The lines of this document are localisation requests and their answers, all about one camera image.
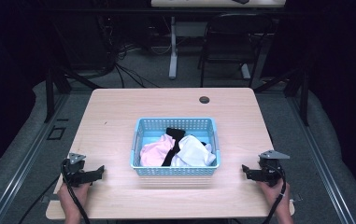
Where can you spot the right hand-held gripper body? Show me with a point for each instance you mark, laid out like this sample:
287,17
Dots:
269,174

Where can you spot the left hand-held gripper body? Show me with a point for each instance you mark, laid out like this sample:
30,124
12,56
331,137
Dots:
76,176

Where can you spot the white cloth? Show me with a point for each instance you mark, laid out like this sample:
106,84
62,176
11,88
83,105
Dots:
194,152

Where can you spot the pink cloth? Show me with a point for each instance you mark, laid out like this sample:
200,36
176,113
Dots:
155,152

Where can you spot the light blue plastic basket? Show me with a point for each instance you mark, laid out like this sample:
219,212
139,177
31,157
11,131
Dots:
172,171

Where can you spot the black cloth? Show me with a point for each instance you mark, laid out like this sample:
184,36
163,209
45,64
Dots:
175,137

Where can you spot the person's left hand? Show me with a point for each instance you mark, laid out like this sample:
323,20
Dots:
73,196

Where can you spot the person's right hand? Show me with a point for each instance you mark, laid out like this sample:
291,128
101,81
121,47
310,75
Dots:
272,194

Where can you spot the black metal stand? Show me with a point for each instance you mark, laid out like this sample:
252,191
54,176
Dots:
50,93
305,99

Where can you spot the black folding chair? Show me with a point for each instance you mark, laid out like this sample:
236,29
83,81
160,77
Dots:
228,53

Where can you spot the white-legged desk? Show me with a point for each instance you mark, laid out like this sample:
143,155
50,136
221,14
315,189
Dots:
173,56

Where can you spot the aluminium floor rail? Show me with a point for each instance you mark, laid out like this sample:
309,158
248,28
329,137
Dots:
26,161
319,161

